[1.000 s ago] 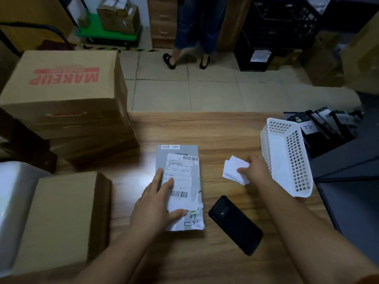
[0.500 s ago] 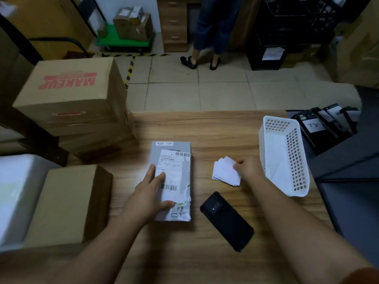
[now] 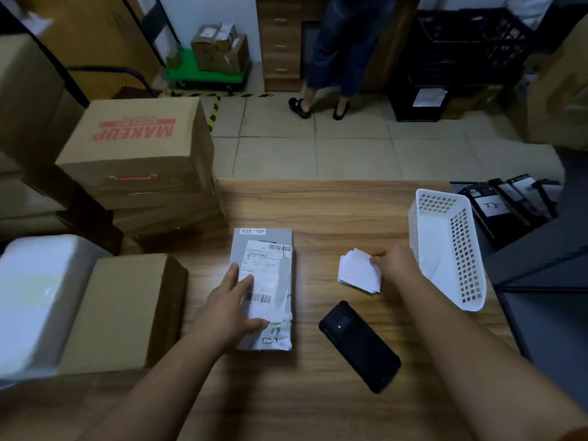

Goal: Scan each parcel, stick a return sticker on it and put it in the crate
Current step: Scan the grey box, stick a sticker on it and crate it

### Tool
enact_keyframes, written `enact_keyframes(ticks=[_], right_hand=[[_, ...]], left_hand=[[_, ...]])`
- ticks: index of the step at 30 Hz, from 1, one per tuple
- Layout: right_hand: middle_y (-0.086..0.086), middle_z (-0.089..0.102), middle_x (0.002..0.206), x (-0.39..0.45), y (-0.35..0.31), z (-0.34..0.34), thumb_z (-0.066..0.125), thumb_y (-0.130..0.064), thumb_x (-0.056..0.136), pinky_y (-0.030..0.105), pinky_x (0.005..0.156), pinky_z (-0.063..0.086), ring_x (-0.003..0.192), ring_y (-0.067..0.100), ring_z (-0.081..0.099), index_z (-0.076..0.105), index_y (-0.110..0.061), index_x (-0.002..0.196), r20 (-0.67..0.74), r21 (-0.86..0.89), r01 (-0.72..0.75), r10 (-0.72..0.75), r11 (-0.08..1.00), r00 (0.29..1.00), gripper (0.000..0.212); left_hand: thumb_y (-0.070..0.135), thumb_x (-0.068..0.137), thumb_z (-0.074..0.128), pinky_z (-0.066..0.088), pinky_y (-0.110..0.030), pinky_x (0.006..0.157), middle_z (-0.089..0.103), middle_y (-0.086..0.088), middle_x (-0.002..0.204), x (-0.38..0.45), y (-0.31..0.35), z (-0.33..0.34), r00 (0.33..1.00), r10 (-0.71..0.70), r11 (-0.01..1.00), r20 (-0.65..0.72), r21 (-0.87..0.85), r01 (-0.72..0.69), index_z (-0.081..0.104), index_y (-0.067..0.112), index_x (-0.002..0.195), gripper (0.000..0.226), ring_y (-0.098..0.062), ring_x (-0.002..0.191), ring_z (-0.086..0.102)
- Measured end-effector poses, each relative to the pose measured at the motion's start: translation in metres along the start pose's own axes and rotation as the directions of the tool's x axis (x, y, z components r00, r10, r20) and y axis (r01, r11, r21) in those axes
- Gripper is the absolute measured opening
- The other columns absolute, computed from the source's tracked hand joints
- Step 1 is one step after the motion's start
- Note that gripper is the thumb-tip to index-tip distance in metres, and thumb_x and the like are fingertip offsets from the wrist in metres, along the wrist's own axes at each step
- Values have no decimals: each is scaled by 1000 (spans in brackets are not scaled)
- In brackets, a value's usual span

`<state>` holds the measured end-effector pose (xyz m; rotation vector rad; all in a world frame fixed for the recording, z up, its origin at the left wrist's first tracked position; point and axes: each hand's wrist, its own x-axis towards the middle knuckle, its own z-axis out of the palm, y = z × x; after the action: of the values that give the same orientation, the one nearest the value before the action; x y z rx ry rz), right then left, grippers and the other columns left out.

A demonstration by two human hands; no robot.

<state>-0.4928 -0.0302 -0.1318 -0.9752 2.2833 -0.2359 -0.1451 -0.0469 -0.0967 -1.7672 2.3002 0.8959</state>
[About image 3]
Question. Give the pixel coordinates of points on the person's left hand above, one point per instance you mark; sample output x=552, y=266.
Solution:
x=225, y=316

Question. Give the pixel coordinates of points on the person's right hand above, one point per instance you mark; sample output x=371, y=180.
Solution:
x=399, y=268

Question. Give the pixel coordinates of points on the stack of white stickers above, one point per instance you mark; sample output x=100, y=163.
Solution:
x=358, y=270

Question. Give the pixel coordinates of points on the grey product box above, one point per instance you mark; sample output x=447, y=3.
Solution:
x=275, y=280

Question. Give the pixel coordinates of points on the black handheld scanner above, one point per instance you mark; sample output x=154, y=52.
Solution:
x=358, y=349

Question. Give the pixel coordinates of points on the small plain cardboard box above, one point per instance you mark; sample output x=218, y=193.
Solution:
x=115, y=312

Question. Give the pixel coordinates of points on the white foam parcel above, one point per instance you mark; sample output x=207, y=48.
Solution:
x=41, y=298

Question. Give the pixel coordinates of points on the red printed cardboard box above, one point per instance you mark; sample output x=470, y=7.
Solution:
x=133, y=142

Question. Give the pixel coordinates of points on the person's right forearm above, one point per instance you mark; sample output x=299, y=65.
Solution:
x=487, y=367

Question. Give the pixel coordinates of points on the person's left forearm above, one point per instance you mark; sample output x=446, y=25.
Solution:
x=156, y=390

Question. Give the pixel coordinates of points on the large wrapped cardboard box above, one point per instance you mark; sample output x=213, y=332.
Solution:
x=560, y=96

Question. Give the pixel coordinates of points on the medium taped cardboard box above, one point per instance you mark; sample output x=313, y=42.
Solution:
x=229, y=61

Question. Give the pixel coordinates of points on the tiny cardboard box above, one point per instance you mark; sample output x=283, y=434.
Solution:
x=173, y=61

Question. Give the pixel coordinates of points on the small labelled cardboard box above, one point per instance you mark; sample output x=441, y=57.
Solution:
x=204, y=36

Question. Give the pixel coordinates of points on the small yellowish cardboard box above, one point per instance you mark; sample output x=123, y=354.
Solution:
x=226, y=35

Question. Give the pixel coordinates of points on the stack of large cardboard boxes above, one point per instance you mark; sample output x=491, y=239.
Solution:
x=101, y=36

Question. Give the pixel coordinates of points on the white perforated plastic tray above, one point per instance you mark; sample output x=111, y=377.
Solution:
x=436, y=252

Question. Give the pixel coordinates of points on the black scanners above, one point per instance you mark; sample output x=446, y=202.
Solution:
x=491, y=208

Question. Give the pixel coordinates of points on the black flat device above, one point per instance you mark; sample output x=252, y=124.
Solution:
x=533, y=190
x=551, y=195
x=514, y=197

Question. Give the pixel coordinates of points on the black plastic crates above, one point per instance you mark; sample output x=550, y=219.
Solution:
x=404, y=107

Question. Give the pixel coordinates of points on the dark metal shelf rack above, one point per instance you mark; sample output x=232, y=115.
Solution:
x=551, y=335

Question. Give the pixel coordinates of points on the black plastic crate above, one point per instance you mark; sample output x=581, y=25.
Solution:
x=505, y=41
x=441, y=45

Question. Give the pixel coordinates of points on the green platform trolley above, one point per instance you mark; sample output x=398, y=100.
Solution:
x=183, y=78

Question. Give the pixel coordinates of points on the black office chair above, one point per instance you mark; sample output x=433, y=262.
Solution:
x=133, y=89

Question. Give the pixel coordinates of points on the wooden drawer desk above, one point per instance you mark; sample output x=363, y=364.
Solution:
x=278, y=45

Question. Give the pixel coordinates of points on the white plastic bag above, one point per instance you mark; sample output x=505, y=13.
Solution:
x=528, y=9

